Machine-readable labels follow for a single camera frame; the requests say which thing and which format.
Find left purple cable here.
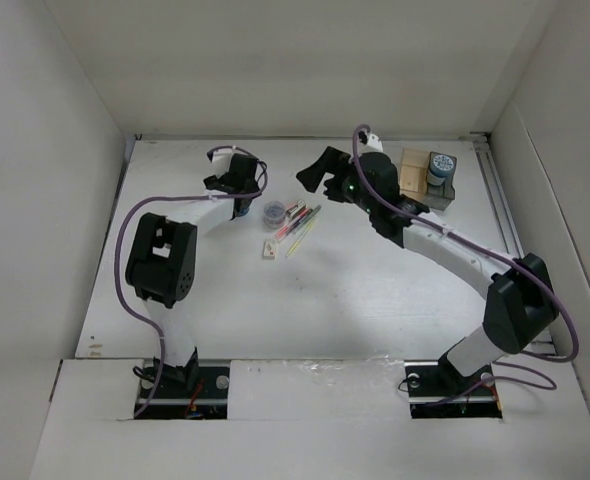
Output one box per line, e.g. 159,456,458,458
113,144,269,419

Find wooden tray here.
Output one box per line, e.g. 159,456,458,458
399,148,430,201

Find clear small staples box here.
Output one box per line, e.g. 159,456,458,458
262,238,279,260

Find pink highlighter pen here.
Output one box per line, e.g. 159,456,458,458
275,217,306,242

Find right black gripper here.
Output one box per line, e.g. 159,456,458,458
296,146,378,215

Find green grey pen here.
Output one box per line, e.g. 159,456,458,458
295,205,322,231

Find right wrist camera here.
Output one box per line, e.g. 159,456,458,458
358,131,384,153

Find blue cleaning gel jar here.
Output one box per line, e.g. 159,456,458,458
234,208,250,218
427,152,457,186

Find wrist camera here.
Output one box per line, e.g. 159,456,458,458
211,151,233,177
358,131,384,153

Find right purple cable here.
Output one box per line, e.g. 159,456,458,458
351,123,578,404

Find clear jar of paper clips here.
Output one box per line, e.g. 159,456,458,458
263,201,286,229

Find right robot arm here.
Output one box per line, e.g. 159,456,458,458
296,147,559,394

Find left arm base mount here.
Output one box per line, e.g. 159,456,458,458
132,360,230,420

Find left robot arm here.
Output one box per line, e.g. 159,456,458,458
114,146,268,397

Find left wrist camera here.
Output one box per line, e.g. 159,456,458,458
211,151,233,177

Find red pen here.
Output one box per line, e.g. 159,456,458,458
290,207,312,226

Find purple cable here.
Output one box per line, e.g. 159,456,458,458
351,123,578,404
113,144,269,419

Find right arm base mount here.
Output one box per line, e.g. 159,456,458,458
398,361,503,419

